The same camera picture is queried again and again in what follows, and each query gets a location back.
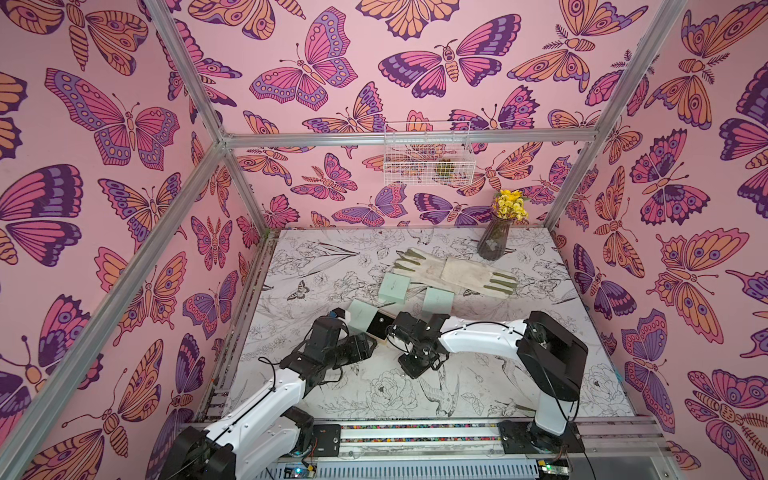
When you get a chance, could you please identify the mint jewelry box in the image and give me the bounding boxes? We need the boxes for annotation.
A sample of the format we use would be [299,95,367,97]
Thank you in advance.
[422,287,455,314]
[344,299,394,340]
[378,273,411,304]

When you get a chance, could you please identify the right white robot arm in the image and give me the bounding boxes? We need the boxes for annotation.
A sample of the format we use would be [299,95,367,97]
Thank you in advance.
[386,311,589,438]

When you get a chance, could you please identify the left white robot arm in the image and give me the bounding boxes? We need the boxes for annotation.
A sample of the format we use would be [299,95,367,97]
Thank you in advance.
[159,309,377,479]

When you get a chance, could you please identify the white work glove left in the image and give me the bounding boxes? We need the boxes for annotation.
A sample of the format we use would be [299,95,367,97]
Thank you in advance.
[392,248,459,293]

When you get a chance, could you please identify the white work glove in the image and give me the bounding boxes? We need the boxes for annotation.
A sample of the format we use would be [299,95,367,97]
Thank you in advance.
[440,258,518,298]
[392,248,459,293]

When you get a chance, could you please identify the white work glove right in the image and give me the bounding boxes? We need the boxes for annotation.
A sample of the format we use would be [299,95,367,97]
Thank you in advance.
[440,258,518,298]

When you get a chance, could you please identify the dark glass vase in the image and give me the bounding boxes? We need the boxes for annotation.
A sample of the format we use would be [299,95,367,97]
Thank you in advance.
[477,215,513,261]

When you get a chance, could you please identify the yellow flowers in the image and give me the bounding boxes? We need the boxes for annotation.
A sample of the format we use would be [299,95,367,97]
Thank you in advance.
[491,190,529,222]

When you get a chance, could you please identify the white wire basket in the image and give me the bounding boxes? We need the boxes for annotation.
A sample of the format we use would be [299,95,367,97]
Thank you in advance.
[380,128,476,188]

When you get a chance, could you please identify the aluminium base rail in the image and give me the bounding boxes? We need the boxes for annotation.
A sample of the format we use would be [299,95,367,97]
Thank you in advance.
[161,416,685,480]

